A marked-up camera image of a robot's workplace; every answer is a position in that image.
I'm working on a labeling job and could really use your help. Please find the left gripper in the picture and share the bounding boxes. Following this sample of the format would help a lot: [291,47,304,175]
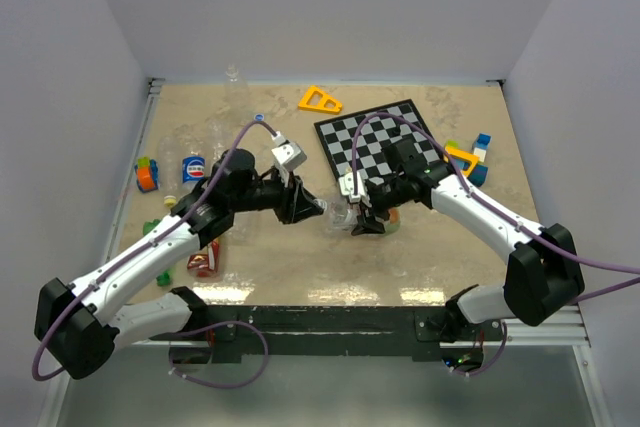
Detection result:
[231,163,323,223]

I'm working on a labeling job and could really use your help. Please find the grapefruit tea bottle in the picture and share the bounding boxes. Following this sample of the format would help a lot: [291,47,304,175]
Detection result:
[326,199,401,235]

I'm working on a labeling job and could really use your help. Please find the clear slim bottle white cap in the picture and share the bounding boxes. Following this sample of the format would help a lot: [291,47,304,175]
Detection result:
[225,212,256,244]

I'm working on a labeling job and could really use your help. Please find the clear Pocari bottle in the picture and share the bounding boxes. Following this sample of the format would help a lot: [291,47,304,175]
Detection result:
[225,64,253,126]

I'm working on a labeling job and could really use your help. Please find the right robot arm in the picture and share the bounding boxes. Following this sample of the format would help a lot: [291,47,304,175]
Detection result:
[339,140,585,340]

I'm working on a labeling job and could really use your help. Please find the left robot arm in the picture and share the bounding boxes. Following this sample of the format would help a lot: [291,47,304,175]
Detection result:
[32,143,326,381]

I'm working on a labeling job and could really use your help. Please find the red label tea bottle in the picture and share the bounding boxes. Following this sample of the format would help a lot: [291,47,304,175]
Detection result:
[187,240,219,278]

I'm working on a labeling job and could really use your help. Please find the Pepsi label bottle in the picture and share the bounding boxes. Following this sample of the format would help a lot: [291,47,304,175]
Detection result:
[181,136,206,193]

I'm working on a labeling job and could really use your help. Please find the clear bottle yellow cap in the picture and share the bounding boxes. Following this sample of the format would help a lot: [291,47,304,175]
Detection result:
[155,136,182,209]

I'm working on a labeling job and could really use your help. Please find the green plastic bottle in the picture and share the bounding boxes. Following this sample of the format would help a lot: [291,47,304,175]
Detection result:
[142,217,175,288]

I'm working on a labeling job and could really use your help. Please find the chessboard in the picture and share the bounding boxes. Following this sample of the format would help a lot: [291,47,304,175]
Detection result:
[314,99,442,184]

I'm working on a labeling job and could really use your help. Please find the yellow triangle toy far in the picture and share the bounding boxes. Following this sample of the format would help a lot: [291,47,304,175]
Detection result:
[298,85,343,115]

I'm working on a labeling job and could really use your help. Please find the yellow triangle toy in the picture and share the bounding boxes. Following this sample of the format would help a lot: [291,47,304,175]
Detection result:
[298,85,343,115]
[445,146,479,175]

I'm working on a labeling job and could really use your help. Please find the yellow triangle toy right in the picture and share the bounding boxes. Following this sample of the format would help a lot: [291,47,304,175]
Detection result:
[445,146,479,175]

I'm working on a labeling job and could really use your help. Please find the blue toy blocks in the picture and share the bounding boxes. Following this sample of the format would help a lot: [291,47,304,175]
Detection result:
[445,133,491,187]

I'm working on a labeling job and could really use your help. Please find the colourful toy car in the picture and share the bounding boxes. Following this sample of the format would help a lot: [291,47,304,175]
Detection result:
[134,157,158,193]

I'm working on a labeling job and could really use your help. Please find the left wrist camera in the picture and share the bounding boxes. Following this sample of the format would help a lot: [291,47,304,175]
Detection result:
[271,131,307,185]

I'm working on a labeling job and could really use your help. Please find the purple cable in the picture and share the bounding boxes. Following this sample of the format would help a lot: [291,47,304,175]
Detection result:
[350,111,640,306]
[168,317,274,390]
[31,120,281,382]

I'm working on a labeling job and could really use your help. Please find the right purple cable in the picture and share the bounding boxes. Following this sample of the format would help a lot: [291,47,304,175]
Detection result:
[350,111,640,306]

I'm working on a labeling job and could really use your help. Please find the black table front rail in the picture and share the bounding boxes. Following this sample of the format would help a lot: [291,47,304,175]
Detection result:
[160,305,503,363]

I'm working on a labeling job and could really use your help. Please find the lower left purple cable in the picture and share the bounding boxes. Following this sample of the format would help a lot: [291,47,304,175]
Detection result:
[168,317,274,390]

